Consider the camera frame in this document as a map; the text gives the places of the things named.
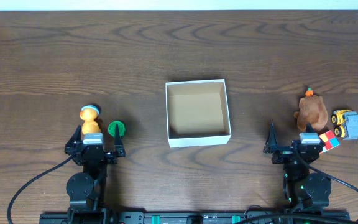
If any colourful puzzle cube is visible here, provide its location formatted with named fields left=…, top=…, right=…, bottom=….
left=319, top=130, right=340, bottom=154

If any green ribbed plastic disc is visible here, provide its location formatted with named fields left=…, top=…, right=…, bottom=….
left=108, top=121, right=126, bottom=137

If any brown plush bear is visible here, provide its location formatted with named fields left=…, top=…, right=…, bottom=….
left=293, top=88, right=328, bottom=132

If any left black cable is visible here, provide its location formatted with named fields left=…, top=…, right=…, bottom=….
left=7, top=154, right=75, bottom=224

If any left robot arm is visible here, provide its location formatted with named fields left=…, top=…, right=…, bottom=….
left=65, top=121, right=126, bottom=224

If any white cardboard box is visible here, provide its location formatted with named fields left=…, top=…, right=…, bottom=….
left=165, top=79, right=232, bottom=148

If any black cable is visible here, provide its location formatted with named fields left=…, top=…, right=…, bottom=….
left=7, top=154, right=75, bottom=224
left=293, top=151, right=358, bottom=223

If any yellow rubber duck blue cap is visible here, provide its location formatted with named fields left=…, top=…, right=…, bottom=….
left=80, top=105, right=101, bottom=135

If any right black cable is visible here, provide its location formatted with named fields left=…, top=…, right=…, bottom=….
left=293, top=151, right=358, bottom=223

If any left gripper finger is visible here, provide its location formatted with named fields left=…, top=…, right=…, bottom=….
left=114, top=125, right=124, bottom=150
left=67, top=125, right=81, bottom=149

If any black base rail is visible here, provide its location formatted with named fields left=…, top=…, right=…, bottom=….
left=39, top=210, right=351, bottom=224

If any yellow grey toy dump truck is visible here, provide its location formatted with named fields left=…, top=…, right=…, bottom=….
left=331, top=109, right=358, bottom=140

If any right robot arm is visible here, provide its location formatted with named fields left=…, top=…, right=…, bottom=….
left=263, top=125, right=331, bottom=213

